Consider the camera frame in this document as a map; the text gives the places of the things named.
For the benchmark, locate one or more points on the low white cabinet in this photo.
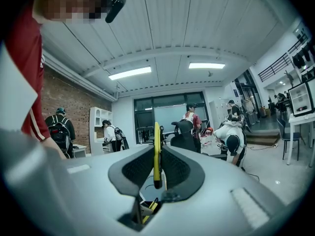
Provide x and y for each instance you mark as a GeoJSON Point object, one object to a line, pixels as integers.
{"type": "Point", "coordinates": [80, 151]}

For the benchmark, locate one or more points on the wooden step platform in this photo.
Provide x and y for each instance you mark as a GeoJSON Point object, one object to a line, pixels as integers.
{"type": "Point", "coordinates": [261, 138]}

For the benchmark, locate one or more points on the tall white arched cabinet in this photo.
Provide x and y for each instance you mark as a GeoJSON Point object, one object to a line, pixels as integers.
{"type": "Point", "coordinates": [94, 131]}

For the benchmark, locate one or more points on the person's black head camera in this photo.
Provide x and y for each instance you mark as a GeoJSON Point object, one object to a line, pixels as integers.
{"type": "Point", "coordinates": [114, 8]}

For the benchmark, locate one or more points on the black framed display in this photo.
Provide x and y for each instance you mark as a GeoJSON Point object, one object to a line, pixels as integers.
{"type": "Point", "coordinates": [300, 108]}

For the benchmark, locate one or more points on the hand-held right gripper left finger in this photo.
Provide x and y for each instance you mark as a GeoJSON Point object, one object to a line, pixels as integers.
{"type": "Point", "coordinates": [98, 181]}

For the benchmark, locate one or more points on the dark blue chair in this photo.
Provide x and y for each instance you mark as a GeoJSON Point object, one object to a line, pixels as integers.
{"type": "Point", "coordinates": [285, 131]}

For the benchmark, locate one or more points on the black office chair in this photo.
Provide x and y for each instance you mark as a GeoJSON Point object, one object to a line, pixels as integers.
{"type": "Point", "coordinates": [183, 139]}

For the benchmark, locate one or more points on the person's left forearm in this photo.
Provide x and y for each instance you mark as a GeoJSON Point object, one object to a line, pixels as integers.
{"type": "Point", "coordinates": [53, 146]}

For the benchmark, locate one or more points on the person's head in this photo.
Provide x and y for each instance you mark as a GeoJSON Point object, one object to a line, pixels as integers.
{"type": "Point", "coordinates": [61, 6]}

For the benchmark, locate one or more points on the dark framed window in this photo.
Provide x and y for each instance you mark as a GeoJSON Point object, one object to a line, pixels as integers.
{"type": "Point", "coordinates": [145, 107]}

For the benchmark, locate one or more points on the person's red jersey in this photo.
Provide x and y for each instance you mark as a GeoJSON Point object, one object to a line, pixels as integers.
{"type": "Point", "coordinates": [24, 58]}

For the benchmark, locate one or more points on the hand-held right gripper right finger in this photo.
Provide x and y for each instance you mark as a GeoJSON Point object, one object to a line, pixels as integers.
{"type": "Point", "coordinates": [221, 193]}

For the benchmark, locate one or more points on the wall shelf with black items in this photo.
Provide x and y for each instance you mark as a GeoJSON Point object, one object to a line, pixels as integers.
{"type": "Point", "coordinates": [299, 60]}

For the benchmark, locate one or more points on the white table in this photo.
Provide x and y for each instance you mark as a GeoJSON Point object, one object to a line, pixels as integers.
{"type": "Point", "coordinates": [302, 119]}

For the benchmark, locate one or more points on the ceiling light panel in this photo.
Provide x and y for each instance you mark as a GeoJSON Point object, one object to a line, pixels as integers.
{"type": "Point", "coordinates": [206, 65]}
{"type": "Point", "coordinates": [130, 73]}

